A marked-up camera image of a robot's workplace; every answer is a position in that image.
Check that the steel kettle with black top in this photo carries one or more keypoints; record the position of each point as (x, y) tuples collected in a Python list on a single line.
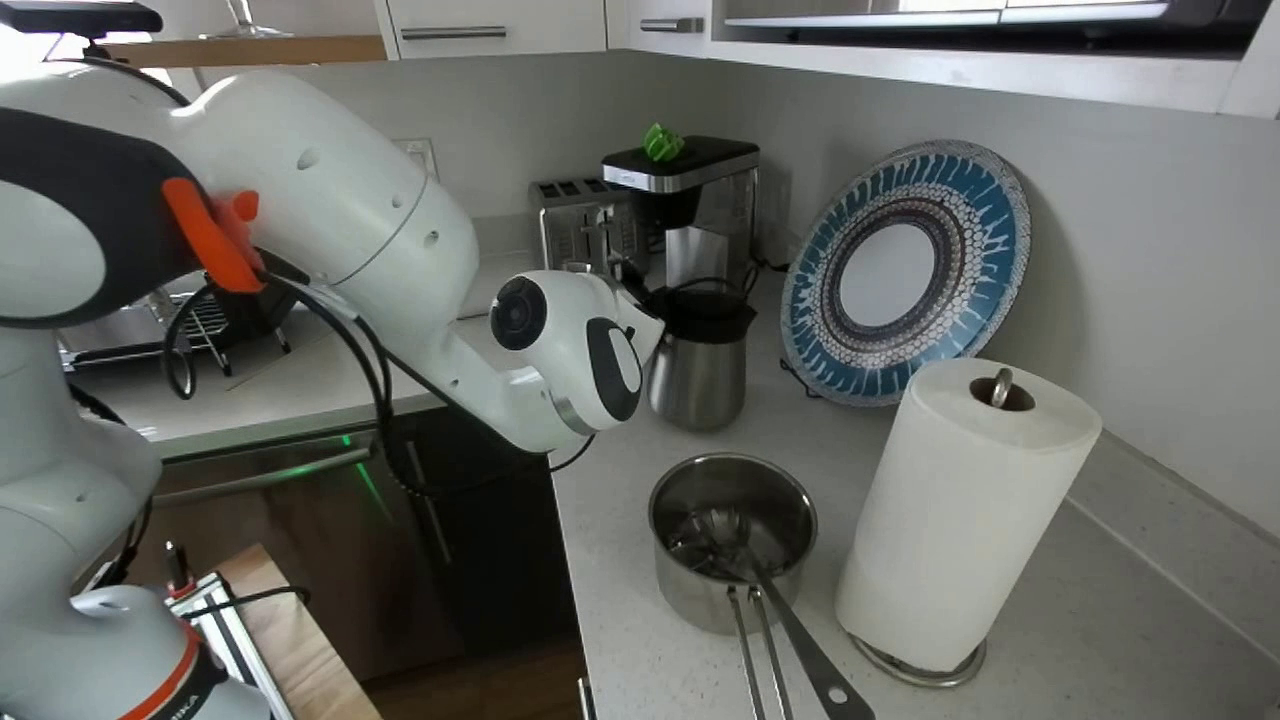
[(702, 374)]

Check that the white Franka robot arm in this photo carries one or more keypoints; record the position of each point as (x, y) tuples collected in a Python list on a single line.
[(332, 201)]

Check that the steel toaster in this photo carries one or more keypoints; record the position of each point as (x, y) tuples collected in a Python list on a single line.
[(573, 233)]

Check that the steel and black coffee maker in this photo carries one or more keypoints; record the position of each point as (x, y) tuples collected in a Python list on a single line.
[(684, 171)]

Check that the small green object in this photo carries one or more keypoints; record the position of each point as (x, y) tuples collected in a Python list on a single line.
[(661, 143)]

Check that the dark lower cabinet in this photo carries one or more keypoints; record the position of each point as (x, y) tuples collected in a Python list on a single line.
[(494, 535)]

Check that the steel saucepan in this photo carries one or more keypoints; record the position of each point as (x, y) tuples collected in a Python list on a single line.
[(683, 586)]

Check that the blue and white decorative plate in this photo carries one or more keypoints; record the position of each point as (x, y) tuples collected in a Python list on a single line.
[(960, 215)]

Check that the white upper cabinet door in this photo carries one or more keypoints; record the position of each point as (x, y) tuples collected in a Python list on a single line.
[(534, 25)]

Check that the white paper towel roll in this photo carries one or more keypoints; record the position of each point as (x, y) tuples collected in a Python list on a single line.
[(960, 520)]

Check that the metal paper towel holder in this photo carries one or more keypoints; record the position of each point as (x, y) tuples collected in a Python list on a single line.
[(1000, 388)]

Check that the steel microwave oven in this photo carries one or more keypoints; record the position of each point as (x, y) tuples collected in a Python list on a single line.
[(935, 13)]

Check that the aluminium profile frame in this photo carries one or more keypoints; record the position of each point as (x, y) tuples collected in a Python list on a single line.
[(241, 643)]

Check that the wooden wall shelf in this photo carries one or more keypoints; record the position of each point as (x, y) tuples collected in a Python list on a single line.
[(241, 50)]

